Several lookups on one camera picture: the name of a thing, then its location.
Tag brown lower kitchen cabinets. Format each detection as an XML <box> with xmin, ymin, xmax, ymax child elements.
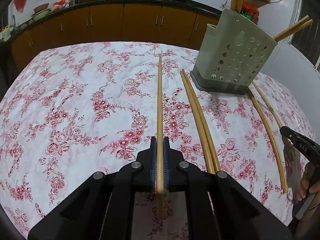
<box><xmin>11</xmin><ymin>3</ymin><xmax>220</xmax><ymax>72</ymax></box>

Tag person's right hand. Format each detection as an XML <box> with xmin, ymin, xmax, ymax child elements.
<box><xmin>297</xmin><ymin>163</ymin><xmax>320</xmax><ymax>206</ymax></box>

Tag wooden chopstick right outer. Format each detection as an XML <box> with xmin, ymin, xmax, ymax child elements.
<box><xmin>252</xmin><ymin>82</ymin><xmax>282</xmax><ymax>128</ymax></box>

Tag wooden chopstick right inner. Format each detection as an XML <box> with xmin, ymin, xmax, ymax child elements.
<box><xmin>247</xmin><ymin>88</ymin><xmax>288</xmax><ymax>193</ymax></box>

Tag wooden chopstick middle left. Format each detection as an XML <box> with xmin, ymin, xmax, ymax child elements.
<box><xmin>179</xmin><ymin>70</ymin><xmax>217</xmax><ymax>175</ymax></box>

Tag floral red white tablecloth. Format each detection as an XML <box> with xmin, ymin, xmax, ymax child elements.
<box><xmin>1</xmin><ymin>42</ymin><xmax>307</xmax><ymax>239</ymax></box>

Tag right barred window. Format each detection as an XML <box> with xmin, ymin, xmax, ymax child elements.
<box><xmin>288</xmin><ymin>0</ymin><xmax>319</xmax><ymax>72</ymax></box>

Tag green perforated utensil holder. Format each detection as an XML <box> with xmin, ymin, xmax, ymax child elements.
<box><xmin>190</xmin><ymin>9</ymin><xmax>277</xmax><ymax>95</ymax></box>

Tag chopstick in holder slanted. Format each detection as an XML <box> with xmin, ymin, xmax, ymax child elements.
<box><xmin>273</xmin><ymin>15</ymin><xmax>313</xmax><ymax>42</ymax></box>

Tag red plastic bag right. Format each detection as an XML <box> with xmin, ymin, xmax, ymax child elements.
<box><xmin>240</xmin><ymin>1</ymin><xmax>260</xmax><ymax>24</ymax></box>

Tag green bowl with red lid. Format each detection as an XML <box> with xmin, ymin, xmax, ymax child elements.
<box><xmin>31</xmin><ymin>3</ymin><xmax>50</xmax><ymax>21</ymax></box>

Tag red wall decoration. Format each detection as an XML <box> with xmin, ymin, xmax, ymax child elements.
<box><xmin>13</xmin><ymin>0</ymin><xmax>27</xmax><ymax>13</ymax></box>

